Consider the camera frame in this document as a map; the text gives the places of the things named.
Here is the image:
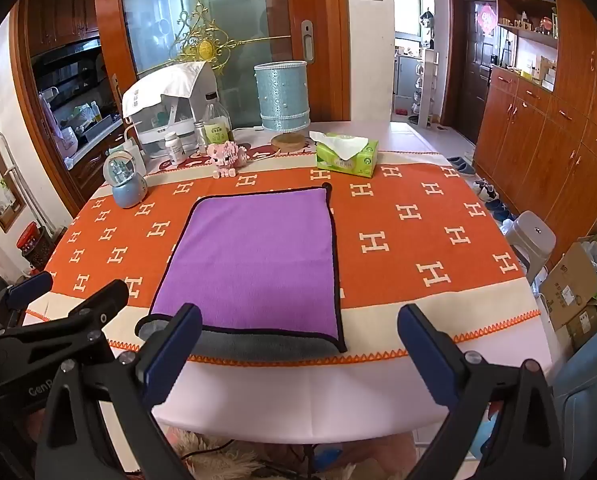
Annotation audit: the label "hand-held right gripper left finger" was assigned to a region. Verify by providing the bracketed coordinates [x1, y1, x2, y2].
[34, 302, 203, 480]

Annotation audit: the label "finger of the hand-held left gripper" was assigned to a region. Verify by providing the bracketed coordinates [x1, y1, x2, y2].
[8, 278, 130, 348]
[0, 270, 54, 328]

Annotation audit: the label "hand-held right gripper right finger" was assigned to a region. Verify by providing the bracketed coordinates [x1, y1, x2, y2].
[397, 303, 567, 480]

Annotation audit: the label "purple towel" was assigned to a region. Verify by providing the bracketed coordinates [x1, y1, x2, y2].
[135, 183, 348, 362]

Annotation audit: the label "red lidded container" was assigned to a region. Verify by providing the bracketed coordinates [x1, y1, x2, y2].
[16, 220, 43, 257]

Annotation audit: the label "orange printed blanket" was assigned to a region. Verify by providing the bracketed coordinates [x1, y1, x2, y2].
[23, 152, 542, 367]

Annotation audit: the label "beige fluffy rug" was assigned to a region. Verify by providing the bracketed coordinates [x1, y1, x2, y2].
[166, 427, 359, 480]

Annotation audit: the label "blue snow globe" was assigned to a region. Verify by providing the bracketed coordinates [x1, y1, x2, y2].
[103, 152, 148, 210]

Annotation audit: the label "grey plastic stool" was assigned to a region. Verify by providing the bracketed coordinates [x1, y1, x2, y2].
[507, 210, 558, 283]

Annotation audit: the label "blue shoes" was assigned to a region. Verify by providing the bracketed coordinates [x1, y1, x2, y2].
[485, 199, 517, 223]

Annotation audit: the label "open cardboard box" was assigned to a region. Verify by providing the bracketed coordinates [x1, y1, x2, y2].
[537, 234, 597, 356]

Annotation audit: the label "white sneakers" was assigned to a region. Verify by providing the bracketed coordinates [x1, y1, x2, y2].
[473, 178, 500, 202]

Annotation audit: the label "white pill bottle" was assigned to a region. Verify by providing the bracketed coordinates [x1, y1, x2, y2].
[164, 131, 187, 165]

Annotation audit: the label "blue chair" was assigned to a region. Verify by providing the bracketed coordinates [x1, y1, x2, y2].
[479, 340, 597, 480]

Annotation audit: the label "white dish rack with cloth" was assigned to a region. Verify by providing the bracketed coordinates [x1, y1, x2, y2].
[122, 62, 220, 156]

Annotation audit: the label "grey slippers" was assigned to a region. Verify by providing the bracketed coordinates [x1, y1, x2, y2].
[447, 154, 477, 176]

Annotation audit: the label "pink block toy pig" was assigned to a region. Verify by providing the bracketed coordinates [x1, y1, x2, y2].
[206, 141, 250, 180]

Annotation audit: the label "green tissue box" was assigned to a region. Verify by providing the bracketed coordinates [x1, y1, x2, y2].
[309, 130, 380, 179]

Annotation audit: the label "clear glass bottle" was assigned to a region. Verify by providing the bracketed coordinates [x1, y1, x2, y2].
[202, 91, 234, 155]

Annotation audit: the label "white cloth cover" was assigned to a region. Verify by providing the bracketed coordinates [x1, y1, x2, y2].
[122, 61, 209, 117]

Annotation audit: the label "white storage rack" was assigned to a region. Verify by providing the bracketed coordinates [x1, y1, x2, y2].
[409, 49, 440, 127]

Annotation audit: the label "dark entrance door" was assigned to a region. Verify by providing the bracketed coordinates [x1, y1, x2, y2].
[450, 0, 498, 145]

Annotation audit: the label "wooden kitchen cabinet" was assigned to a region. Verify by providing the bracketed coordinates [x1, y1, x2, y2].
[9, 0, 132, 216]

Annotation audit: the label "blue table lamp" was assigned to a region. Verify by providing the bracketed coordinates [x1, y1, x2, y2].
[253, 61, 312, 151]

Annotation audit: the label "gold door ornament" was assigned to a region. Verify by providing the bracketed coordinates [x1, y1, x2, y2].
[143, 2, 292, 77]

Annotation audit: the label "red door decoration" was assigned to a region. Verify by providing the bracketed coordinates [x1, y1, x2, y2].
[475, 1, 498, 37]

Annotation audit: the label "wooden glass sliding door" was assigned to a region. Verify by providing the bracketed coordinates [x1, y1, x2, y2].
[92, 0, 352, 133]

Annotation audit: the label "wooden wall cabinet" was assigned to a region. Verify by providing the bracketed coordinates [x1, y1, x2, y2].
[471, 0, 597, 266]

